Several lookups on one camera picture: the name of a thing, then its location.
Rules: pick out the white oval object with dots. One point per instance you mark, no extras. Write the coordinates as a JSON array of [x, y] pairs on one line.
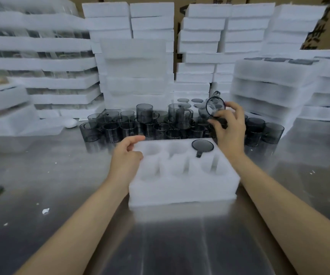
[[70, 123]]

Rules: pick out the person's right thumb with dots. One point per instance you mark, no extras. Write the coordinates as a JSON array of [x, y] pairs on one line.
[[215, 127]]

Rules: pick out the white slotted foam tray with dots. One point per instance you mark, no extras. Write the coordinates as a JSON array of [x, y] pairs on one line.
[[182, 183]]

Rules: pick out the white foam scrap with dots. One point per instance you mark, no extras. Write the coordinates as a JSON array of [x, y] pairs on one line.
[[46, 211]]

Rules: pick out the person's right hand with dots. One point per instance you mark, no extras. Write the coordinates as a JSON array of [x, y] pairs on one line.
[[232, 134]]

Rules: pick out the person's left hand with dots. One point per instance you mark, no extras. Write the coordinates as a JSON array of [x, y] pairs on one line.
[[123, 161]]

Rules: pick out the stack of mug-filled foam trays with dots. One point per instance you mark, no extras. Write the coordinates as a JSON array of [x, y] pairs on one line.
[[38, 54]]

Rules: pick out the person's left forearm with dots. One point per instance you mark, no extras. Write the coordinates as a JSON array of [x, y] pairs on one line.
[[79, 229]]

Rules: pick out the group of smoky glass mugs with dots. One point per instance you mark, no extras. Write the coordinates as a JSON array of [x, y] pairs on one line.
[[142, 125]]

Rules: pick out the smoky grey glass mug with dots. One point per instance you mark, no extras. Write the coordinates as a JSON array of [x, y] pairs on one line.
[[202, 146], [210, 103]]

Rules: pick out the stack of white foam trays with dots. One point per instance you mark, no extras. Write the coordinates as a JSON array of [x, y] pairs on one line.
[[282, 83], [107, 19], [136, 74], [225, 31], [7, 117]]

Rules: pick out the person's right forearm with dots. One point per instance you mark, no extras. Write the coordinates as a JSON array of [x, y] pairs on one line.
[[285, 214]]

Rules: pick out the person's left thumb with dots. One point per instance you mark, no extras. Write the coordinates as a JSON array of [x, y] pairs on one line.
[[136, 140]]

